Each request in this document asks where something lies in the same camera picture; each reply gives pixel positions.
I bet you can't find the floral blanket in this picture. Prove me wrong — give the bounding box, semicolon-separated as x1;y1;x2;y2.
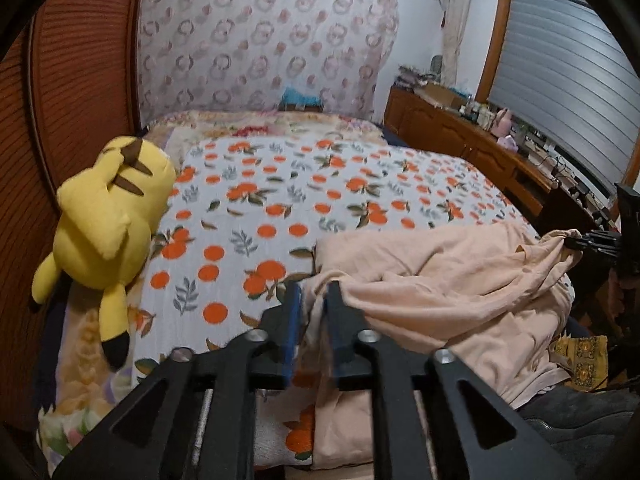
37;110;386;478

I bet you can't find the wooden window frame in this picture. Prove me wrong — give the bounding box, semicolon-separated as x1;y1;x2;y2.
475;0;513;103

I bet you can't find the wooden louvred wardrobe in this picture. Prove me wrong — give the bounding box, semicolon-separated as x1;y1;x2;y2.
0;0;146;431

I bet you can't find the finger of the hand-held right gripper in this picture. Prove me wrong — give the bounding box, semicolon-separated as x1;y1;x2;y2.
564;230;621;247
570;244;621;261

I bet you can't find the small box with blue cloth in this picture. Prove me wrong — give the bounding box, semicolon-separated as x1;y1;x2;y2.
280;87;323;111

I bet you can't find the orange fruit print blanket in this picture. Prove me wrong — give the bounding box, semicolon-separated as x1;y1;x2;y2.
135;137;541;471

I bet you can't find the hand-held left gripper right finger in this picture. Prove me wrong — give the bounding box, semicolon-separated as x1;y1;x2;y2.
325;282;576;480

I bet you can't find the wooden sideboard cabinet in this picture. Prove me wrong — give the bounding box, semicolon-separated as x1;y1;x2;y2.
385;85;621;241

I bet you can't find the yellow patterned cloth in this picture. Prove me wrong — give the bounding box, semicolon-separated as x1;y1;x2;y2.
552;335;608;391

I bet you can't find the cardboard box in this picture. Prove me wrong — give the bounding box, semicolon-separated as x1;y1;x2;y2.
415;82;468;108

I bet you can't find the grey window blind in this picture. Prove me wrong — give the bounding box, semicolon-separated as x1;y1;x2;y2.
487;0;640;196

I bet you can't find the circle patterned curtain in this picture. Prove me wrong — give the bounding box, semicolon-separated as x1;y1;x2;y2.
137;0;401;121

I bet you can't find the dark grey cushion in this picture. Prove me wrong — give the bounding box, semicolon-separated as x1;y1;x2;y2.
520;385;640;461

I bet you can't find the pale pink t-shirt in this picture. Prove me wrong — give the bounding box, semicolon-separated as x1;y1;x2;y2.
300;222;583;466

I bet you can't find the dark blue bed sheet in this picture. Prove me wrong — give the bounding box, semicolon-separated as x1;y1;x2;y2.
380;127;416;148

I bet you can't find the yellow plush toy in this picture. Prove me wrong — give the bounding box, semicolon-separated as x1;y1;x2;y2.
31;135;178;371

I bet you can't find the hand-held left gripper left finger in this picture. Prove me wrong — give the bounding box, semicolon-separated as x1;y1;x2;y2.
52;282;303;480

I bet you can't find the cream tied curtain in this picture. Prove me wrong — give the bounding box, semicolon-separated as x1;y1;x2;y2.
440;0;476;86

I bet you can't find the pile of patterned cloths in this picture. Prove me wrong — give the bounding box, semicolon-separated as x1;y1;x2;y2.
395;64;436;86

